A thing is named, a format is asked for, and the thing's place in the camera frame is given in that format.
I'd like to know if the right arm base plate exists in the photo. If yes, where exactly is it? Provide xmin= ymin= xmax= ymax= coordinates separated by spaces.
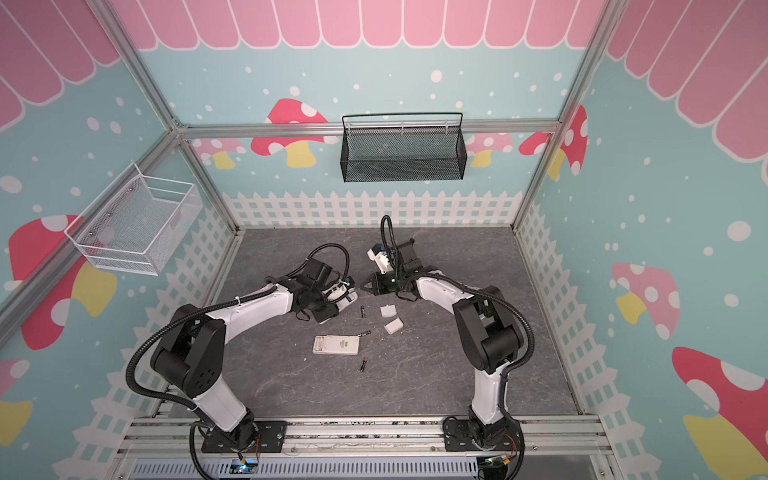
xmin=442 ymin=416 xmax=524 ymax=452

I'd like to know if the black mesh wall basket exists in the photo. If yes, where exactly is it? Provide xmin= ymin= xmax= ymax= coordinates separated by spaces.
xmin=340 ymin=112 xmax=468 ymax=183

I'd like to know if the white remote control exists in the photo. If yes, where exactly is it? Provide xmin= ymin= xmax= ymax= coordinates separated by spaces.
xmin=335 ymin=291 xmax=358 ymax=312
xmin=312 ymin=335 xmax=360 ymax=356

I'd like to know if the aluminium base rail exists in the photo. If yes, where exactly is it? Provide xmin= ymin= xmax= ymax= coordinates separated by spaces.
xmin=106 ymin=415 xmax=623 ymax=479

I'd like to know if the white slotted cable duct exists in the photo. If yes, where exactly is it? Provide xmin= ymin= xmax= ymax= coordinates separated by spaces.
xmin=128 ymin=458 xmax=481 ymax=480

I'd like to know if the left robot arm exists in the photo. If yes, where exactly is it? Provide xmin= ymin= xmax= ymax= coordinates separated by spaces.
xmin=125 ymin=243 xmax=357 ymax=452

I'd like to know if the white battery cover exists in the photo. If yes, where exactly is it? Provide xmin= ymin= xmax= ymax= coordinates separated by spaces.
xmin=385 ymin=318 xmax=404 ymax=335
xmin=380 ymin=305 xmax=397 ymax=318

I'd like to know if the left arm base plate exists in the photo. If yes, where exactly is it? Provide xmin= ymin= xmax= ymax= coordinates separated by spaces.
xmin=201 ymin=420 xmax=288 ymax=454

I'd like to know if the white mesh wall basket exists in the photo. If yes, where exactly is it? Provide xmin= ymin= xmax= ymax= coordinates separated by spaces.
xmin=64 ymin=164 xmax=203 ymax=276

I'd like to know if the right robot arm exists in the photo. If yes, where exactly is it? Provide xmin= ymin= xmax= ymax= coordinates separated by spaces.
xmin=363 ymin=215 xmax=535 ymax=454

